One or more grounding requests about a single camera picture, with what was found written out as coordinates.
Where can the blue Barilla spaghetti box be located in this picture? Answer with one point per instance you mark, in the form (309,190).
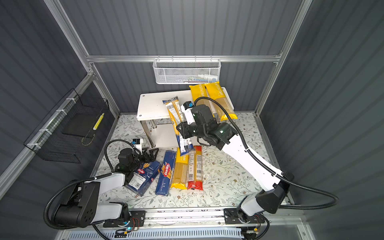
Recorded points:
(166,173)

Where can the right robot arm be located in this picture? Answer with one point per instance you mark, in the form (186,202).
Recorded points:
(273,190)

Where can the dark blue spaghetti bag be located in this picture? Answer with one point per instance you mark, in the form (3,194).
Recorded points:
(177,117)

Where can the black wire basket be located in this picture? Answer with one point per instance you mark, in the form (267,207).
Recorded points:
(67,135)

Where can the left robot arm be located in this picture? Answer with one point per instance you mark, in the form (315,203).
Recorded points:
(77,204)

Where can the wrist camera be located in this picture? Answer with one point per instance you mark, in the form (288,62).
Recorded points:
(137,143)
(187,110)

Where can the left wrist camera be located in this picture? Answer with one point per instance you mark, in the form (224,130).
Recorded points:
(137,143)

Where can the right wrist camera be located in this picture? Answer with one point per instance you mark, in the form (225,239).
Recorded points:
(187,110)

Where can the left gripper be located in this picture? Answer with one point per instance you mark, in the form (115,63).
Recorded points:
(152,157)

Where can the white wire mesh basket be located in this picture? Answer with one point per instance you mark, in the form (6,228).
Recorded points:
(168,72)

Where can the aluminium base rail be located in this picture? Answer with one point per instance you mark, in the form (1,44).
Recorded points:
(210,217)

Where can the red spaghetti bag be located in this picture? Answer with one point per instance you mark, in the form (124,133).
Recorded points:
(195,173)

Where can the blue Barilla pasta box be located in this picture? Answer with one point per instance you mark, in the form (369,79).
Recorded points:
(143,177)

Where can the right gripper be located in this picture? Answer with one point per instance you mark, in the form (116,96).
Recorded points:
(183,131)

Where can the yellow marker pen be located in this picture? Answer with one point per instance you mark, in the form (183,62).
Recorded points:
(98,122)

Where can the white two-tier shelf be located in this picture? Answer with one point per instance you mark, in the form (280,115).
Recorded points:
(151,108)

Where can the yellow Pastatime spaghetti bag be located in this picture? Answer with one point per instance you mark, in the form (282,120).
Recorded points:
(216,93)
(200,91)
(180,174)

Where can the pens in white basket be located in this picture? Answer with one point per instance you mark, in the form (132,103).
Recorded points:
(200,79)

